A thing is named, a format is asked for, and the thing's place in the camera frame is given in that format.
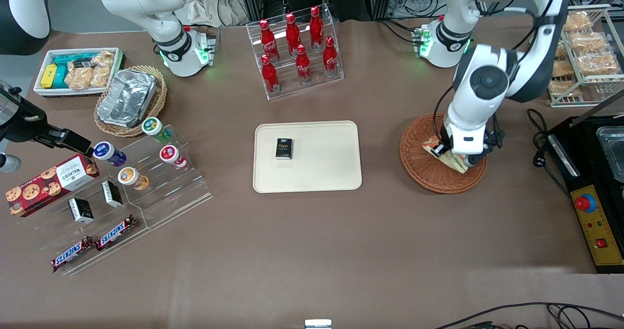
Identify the clear acrylic stepped display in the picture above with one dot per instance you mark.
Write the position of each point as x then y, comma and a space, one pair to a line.
170, 197

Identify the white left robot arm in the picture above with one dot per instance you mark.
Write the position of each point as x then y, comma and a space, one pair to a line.
487, 80

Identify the white plastic bin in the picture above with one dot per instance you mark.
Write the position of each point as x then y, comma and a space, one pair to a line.
41, 92

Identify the red lid cup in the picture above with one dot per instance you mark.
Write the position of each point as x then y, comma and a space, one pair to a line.
170, 154

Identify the red cola bottle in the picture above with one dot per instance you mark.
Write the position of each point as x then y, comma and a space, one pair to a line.
317, 29
269, 78
268, 41
330, 61
303, 68
293, 36

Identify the clear bag of crackers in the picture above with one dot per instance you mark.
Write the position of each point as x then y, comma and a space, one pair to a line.
78, 78
102, 68

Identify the crumpled beige cloth bag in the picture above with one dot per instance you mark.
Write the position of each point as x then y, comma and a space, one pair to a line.
209, 5

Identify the clear acrylic bottle rack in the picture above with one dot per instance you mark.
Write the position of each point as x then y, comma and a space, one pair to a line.
312, 87

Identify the red emergency stop button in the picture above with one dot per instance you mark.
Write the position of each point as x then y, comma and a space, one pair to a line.
585, 203

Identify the Snickers chocolate bar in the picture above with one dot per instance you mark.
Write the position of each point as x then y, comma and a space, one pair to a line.
116, 232
70, 255

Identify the yellow snack box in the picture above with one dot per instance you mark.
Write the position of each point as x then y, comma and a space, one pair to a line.
48, 76

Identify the person in dark clothes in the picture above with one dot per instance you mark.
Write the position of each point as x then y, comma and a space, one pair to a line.
321, 0

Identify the beige plastic tray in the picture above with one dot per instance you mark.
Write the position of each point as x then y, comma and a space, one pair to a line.
321, 168

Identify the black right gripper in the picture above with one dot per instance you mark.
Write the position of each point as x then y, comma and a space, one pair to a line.
23, 124

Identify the green lid cup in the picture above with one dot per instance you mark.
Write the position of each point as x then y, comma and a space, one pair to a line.
153, 126

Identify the teal snack box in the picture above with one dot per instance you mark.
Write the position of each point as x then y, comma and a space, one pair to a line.
73, 57
61, 78

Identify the triangle sandwich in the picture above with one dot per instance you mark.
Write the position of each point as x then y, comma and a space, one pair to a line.
456, 163

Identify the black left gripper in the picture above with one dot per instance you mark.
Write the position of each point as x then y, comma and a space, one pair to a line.
443, 145

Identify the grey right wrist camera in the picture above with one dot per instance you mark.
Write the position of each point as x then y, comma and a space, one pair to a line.
9, 163

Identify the small silver white device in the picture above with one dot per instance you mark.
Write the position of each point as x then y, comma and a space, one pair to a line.
318, 324

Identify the orange cup blue lid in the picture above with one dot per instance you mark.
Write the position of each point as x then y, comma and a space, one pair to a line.
130, 177

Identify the light tan wicker basket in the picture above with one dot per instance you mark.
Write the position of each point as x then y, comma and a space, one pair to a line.
158, 100

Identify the yellow control panel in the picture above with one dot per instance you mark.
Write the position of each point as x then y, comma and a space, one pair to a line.
599, 226

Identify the clear bag of fried snack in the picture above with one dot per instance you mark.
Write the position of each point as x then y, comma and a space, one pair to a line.
563, 68
598, 64
576, 21
566, 87
587, 41

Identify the brown round wicker basket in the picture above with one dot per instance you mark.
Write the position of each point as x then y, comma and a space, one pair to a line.
419, 173

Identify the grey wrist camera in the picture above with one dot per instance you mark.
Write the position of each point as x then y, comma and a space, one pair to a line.
9, 163
471, 161

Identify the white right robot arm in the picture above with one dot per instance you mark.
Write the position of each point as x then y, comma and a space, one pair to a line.
161, 7

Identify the black sealing machine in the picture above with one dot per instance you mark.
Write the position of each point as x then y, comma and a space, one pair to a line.
580, 163

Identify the silver foil tray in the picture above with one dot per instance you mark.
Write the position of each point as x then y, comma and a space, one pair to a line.
126, 97

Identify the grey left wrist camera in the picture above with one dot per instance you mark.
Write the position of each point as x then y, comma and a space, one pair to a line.
471, 161

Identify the white base connector block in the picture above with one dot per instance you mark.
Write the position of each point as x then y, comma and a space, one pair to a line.
209, 46
421, 41

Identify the small black box gold print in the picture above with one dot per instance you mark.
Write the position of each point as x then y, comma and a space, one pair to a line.
283, 148

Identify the small black white box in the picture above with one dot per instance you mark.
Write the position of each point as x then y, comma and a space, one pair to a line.
112, 194
80, 210

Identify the red Walkers cookie box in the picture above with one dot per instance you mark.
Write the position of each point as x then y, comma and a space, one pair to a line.
48, 185

